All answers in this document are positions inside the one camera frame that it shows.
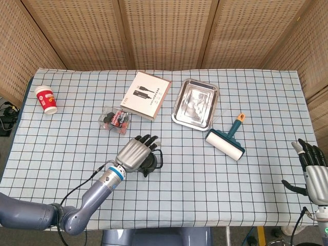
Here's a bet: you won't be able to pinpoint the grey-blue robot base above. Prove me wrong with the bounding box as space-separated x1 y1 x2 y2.
101 227 213 246

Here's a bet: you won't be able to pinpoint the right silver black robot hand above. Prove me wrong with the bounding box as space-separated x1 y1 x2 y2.
281 138 328 206

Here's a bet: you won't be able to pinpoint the red white paper cup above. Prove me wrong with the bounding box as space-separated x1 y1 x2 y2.
34 85 58 114

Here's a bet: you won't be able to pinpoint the blue floor cable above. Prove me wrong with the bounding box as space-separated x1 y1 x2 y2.
244 226 257 246

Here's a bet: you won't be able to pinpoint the teal lint roller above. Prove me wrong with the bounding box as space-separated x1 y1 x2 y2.
204 113 246 162

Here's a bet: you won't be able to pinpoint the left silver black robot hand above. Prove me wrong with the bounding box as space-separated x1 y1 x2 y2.
114 134 161 174

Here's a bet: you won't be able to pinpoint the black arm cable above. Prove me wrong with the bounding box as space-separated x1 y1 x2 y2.
290 206 309 246
56 160 116 246

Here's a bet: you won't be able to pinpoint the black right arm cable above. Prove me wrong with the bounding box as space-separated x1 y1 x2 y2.
290 206 309 246

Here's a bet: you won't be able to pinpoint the stainless steel rectangular tray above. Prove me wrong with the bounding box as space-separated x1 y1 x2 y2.
171 78 220 132

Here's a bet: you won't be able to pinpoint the blue checked tablecloth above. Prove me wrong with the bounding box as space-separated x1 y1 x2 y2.
0 68 328 229

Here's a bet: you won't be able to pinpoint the woven wooden folding screen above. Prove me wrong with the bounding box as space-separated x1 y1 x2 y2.
0 0 328 165

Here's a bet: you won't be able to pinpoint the black cast iron teapot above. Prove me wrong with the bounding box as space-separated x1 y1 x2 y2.
137 149 164 178

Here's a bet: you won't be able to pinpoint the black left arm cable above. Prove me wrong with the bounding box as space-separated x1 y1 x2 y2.
56 160 116 246

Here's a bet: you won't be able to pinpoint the black floor cables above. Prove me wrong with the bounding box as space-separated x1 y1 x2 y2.
0 101 20 137

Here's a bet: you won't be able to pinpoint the white cable product box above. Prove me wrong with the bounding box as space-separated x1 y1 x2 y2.
119 71 172 121

